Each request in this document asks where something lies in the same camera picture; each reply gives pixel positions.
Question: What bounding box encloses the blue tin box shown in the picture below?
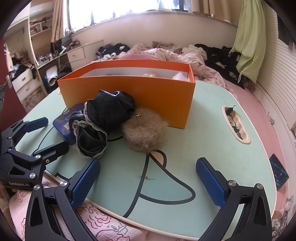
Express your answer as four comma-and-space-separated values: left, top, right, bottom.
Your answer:
53, 103, 84, 145

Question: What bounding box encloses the black lace-trimmed cloth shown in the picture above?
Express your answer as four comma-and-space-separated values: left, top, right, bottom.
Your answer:
69, 90, 135, 158

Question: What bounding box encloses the brown furry pouch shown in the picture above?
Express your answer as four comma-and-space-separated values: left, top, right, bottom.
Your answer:
121, 108, 169, 153

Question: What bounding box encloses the cartoon head figurine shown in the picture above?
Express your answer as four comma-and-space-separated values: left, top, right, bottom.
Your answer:
143, 73, 156, 77

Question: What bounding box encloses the white furry pouch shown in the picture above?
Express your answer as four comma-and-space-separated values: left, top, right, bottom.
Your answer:
172, 72, 189, 82

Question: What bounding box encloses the dark red door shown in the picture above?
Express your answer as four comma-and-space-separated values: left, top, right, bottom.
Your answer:
1, 39, 27, 131

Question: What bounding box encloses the white drawer desk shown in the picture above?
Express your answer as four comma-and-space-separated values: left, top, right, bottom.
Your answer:
10, 40, 104, 113

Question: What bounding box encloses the smartphone on bed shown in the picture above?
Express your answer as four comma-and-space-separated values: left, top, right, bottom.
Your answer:
269, 154, 289, 190

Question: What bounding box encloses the green cartoon lap table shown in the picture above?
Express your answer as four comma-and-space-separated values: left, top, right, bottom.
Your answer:
14, 79, 277, 240

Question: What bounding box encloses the beige curtain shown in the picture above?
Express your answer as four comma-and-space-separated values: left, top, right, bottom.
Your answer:
51, 0, 68, 43

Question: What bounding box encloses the orange cardboard box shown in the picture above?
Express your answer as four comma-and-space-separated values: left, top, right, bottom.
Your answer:
57, 59, 196, 129

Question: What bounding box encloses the pink floral blanket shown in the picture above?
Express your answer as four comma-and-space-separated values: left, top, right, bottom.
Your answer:
118, 44, 237, 97

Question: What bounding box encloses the black clothes pile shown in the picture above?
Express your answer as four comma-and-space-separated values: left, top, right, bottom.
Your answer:
195, 44, 251, 89

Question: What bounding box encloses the green hanging garment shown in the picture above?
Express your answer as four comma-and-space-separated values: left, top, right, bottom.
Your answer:
231, 1, 266, 83

